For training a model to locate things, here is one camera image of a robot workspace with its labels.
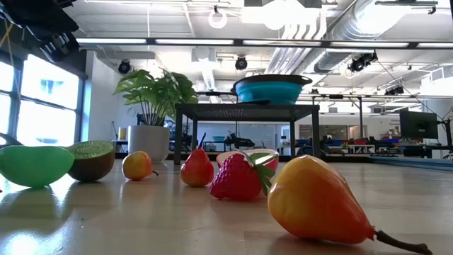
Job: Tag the toy kiwi half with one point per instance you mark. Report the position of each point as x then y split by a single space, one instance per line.
90 163

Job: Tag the green toy fruit half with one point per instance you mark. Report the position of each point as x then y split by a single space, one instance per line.
35 166

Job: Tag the orange toy pear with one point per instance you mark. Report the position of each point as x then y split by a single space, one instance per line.
311 202
136 165

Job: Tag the red toy pear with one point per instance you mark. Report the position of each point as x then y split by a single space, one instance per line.
196 170

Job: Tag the blue grey collapsible colander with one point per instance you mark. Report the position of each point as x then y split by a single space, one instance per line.
270 93

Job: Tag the red toy strawberry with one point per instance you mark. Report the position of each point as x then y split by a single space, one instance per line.
235 180

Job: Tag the red toy peach half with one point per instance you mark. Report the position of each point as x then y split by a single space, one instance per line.
272 163

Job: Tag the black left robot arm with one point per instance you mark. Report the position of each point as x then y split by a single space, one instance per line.
35 14

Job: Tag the large window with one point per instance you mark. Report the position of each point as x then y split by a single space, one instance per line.
46 106

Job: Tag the black ceiling spotlight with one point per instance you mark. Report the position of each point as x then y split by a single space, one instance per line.
124 67
361 63
241 63

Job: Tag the yellow canister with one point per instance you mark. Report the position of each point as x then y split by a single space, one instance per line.
122 133

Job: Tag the green plant in white pot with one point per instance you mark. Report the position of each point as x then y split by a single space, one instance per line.
148 141

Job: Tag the overhead LED light bar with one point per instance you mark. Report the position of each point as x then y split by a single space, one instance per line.
194 41

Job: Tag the teal bin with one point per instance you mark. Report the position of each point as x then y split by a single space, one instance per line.
218 138

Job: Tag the grey perforated metal shelf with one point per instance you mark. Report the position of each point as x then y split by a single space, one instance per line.
244 111

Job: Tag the black background machine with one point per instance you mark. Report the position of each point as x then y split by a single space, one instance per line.
240 140

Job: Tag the black monitor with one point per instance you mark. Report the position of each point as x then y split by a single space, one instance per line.
417 124

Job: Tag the silver ventilation duct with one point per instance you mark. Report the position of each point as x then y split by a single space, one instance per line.
354 21

